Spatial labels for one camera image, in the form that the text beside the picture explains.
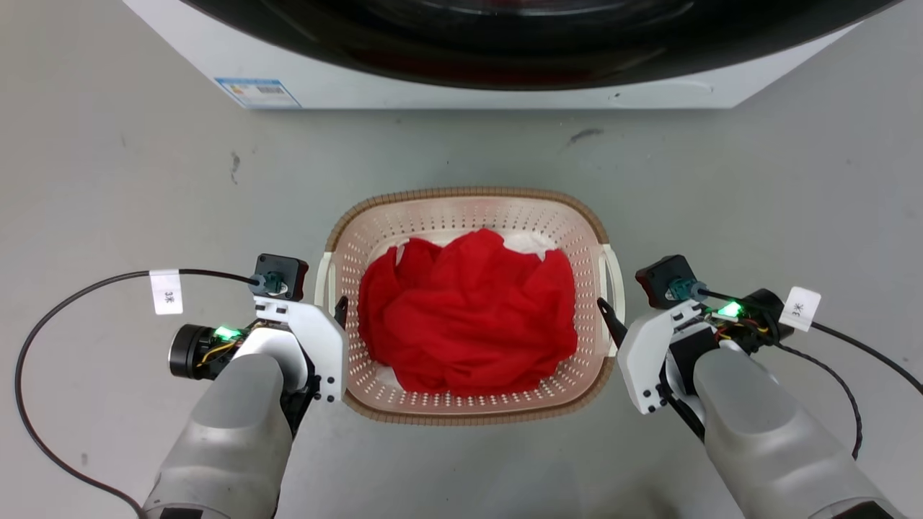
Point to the black round washing machine door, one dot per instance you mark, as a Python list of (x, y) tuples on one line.
[(505, 50)]

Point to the right grey white robot arm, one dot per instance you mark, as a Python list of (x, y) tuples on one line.
[(764, 440)]

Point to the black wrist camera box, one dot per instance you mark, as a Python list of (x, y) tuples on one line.
[(663, 277), (283, 272)]

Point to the left grey white robot arm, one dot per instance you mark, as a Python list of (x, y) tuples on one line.
[(231, 447)]

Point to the blue white energy label sticker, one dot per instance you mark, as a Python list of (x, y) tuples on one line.
[(257, 92)]

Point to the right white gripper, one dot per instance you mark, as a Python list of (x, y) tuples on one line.
[(645, 346)]

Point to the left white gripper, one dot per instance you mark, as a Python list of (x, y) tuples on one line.
[(317, 339)]

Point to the red cloth garment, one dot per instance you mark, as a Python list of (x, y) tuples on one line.
[(469, 317)]

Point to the white washing machine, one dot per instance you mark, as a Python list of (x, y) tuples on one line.
[(505, 97)]

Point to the left black wrist camera box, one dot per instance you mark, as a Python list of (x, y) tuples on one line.
[(283, 272)]

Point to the beige perforated plastic laundry basket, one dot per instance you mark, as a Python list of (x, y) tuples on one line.
[(461, 209)]

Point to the right black wrist camera box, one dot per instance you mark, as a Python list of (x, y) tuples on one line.
[(663, 277)]

